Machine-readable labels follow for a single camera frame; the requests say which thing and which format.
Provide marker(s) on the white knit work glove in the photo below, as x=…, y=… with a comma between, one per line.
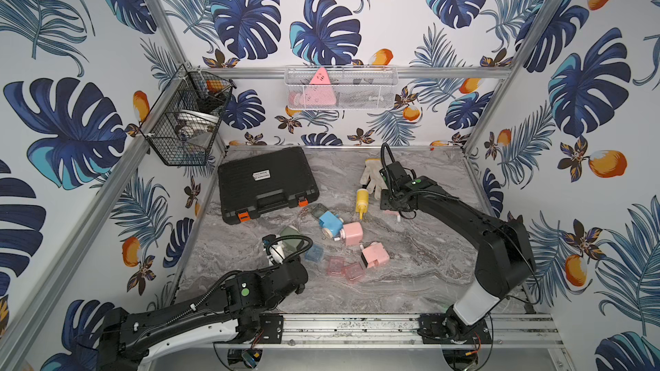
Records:
x=372, y=180

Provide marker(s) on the clear wall-mounted shelf bin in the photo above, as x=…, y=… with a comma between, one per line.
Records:
x=356, y=87

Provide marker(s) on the pink pencil sharpener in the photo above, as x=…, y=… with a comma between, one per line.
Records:
x=396, y=214
x=351, y=234
x=374, y=255

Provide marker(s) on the black plastic tool case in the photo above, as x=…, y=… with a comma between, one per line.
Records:
x=254, y=186

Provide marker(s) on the pink triangular object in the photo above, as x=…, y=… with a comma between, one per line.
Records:
x=319, y=92

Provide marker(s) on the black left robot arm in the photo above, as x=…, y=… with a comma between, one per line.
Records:
x=229, y=312

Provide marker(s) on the blue clear sharpener tray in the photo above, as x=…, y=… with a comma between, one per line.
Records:
x=314, y=254

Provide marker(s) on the grey clear sharpener tray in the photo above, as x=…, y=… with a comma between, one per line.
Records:
x=318, y=211

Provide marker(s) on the pink clear sharpener tray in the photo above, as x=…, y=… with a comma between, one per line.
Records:
x=354, y=272
x=335, y=266

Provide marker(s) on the black wire basket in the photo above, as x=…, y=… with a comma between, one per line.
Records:
x=183, y=126

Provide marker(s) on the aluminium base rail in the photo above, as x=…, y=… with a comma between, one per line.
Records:
x=371, y=331

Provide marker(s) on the blue pencil sharpener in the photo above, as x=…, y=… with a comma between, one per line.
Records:
x=331, y=225

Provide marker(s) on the yellow pencil sharpener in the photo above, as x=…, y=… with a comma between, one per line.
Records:
x=362, y=202

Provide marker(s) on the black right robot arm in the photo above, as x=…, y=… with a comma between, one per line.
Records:
x=504, y=261

